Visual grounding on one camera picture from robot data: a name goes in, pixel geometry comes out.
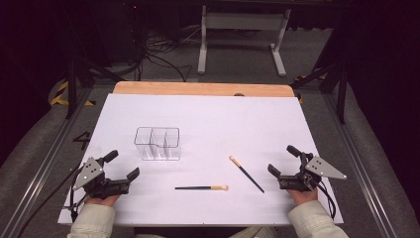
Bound left hand-held gripper cable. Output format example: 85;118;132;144
16;167;87;238

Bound clear plastic organizer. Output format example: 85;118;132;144
133;126;182;162

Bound aluminium rail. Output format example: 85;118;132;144
321;93;400;238
0;88;95;238

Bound white metal stand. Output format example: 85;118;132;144
197;4;292;77

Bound person's right hand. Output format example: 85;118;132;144
285;187;319;207

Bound black floor cables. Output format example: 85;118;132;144
132;26;194;83

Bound right hand-held gripper cable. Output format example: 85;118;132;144
315;180;337;220

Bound white table mat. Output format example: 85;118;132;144
57;93;345;226

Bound person's left hand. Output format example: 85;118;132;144
84;193;121;208

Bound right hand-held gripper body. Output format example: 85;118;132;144
278;152;348;193

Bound black tripod stand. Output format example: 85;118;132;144
63;58;125;120
290;60;350;125

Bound yellow black floor tape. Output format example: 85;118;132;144
49;80;97;107

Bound hand-held gripper cable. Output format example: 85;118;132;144
315;180;337;220
16;167;87;238

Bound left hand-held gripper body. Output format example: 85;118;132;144
72;157;131;200

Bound black makeup brush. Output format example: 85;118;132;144
174;184;230;191
229;156;265;194

